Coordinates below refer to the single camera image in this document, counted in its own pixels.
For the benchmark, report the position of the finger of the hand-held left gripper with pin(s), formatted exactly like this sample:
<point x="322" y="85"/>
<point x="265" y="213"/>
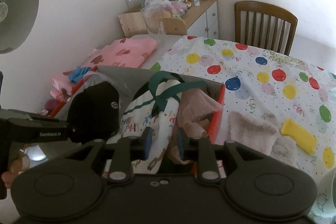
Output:
<point x="39" y="117"/>

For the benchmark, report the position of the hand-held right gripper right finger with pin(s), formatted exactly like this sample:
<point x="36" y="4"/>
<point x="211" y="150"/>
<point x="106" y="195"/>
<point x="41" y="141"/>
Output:
<point x="181" y="142"/>

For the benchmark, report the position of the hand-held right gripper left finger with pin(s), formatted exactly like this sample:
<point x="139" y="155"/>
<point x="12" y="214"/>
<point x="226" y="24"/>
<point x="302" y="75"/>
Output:
<point x="148" y="140"/>

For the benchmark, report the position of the red shoe box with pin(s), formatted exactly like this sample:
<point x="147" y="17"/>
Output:
<point x="219" y="108"/>

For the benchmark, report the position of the black beanie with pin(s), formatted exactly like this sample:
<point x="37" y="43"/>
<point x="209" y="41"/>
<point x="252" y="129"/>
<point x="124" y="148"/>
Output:
<point x="94" y="108"/>

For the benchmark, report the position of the white fuzzy towel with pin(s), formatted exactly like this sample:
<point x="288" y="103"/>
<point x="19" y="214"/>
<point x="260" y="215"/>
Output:
<point x="252" y="132"/>

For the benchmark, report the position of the yellow sponge cloth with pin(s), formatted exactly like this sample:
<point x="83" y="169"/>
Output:
<point x="299" y="136"/>

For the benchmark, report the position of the person's left hand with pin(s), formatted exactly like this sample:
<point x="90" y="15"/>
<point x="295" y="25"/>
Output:
<point x="18" y="163"/>

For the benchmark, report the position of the blue cloth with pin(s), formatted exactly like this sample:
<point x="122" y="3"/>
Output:
<point x="78" y="74"/>

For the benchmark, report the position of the pink heart print bag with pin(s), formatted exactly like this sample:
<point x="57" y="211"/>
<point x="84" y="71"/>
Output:
<point x="123" y="50"/>

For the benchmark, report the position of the polka dot tablecloth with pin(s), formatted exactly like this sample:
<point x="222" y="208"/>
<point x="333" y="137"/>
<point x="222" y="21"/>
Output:
<point x="262" y="82"/>

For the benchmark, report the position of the grey desk lamp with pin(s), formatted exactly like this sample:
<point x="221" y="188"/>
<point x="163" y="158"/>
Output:
<point x="18" y="3"/>

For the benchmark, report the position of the clear plastic cup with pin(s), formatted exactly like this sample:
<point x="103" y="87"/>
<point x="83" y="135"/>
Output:
<point x="152" y="19"/>

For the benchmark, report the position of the clear bag of small things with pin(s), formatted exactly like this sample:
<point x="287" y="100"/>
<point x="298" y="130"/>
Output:
<point x="157" y="3"/>

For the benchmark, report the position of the wooden side cabinet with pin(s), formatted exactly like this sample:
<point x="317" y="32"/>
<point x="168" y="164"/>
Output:
<point x="202" y="6"/>

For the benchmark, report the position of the teal mug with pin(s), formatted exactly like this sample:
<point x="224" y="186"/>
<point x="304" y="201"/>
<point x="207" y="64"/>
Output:
<point x="325" y="200"/>

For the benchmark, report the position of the wooden chair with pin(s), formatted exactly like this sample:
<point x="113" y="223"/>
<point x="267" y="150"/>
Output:
<point x="262" y="7"/>

